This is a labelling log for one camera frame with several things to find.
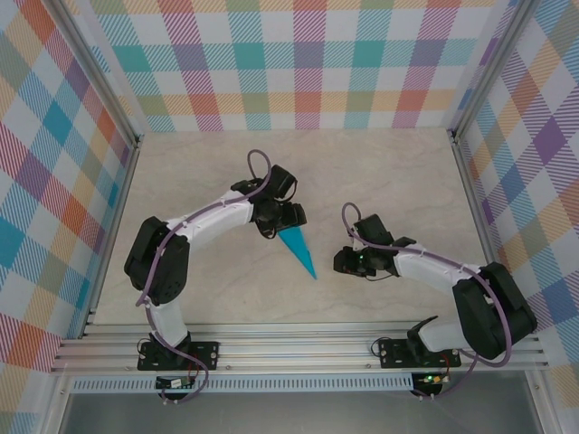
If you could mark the blue paper sheet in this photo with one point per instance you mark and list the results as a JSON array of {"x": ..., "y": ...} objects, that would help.
[{"x": 298, "y": 251}]

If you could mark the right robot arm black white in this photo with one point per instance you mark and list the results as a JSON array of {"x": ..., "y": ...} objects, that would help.
[{"x": 493, "y": 312}]

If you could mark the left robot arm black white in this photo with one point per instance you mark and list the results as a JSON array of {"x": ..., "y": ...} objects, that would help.
[{"x": 158, "y": 267}]

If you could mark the small green circuit board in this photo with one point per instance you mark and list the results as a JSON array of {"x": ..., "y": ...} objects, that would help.
[
  {"x": 174, "y": 383},
  {"x": 432, "y": 379}
]

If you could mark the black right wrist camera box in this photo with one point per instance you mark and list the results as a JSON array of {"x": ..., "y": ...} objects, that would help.
[{"x": 373, "y": 230}]

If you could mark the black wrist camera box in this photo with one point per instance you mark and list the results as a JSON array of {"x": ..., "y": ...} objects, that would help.
[
  {"x": 373, "y": 230},
  {"x": 282, "y": 181}
]

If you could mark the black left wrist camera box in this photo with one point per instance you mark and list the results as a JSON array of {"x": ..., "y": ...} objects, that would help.
[{"x": 282, "y": 181}]

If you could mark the aluminium mounting rail beam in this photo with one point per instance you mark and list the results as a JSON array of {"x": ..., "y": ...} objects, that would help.
[{"x": 294, "y": 348}]

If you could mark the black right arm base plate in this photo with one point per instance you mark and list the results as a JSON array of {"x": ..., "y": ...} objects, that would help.
[{"x": 393, "y": 355}]

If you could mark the aluminium side rail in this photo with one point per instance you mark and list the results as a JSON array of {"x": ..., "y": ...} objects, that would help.
[
  {"x": 113, "y": 235},
  {"x": 481, "y": 226}
]

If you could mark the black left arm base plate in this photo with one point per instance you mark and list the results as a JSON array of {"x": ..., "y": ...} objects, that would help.
[{"x": 208, "y": 355}]

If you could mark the aluminium corner post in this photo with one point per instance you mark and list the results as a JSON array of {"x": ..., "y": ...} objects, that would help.
[
  {"x": 490, "y": 74},
  {"x": 97, "y": 74}
]

